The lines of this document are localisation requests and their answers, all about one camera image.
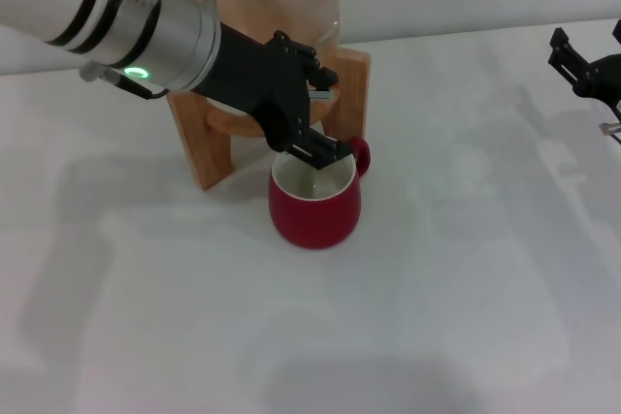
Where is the wooden dispenser stand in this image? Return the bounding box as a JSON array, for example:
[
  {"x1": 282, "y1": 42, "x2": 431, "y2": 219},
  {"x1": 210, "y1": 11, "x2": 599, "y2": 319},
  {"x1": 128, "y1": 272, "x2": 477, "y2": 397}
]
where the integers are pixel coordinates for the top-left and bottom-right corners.
[{"x1": 167, "y1": 45, "x2": 373, "y2": 191}]

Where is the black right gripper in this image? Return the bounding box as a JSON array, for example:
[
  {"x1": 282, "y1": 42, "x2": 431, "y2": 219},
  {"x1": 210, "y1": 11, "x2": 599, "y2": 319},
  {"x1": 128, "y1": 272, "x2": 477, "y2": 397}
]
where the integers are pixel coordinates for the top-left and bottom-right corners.
[{"x1": 547, "y1": 18, "x2": 621, "y2": 119}]

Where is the red cup with white inside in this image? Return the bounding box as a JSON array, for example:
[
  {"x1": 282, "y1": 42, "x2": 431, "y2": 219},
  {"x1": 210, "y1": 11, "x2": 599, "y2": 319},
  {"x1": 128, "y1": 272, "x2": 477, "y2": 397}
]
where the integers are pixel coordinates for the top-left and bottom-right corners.
[{"x1": 269, "y1": 136, "x2": 373, "y2": 251}]

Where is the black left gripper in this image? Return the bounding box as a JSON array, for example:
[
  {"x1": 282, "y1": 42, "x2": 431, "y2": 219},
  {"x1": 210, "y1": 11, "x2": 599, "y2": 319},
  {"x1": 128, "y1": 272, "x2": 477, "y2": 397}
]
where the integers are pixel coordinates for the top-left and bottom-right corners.
[{"x1": 191, "y1": 23, "x2": 356, "y2": 172}]

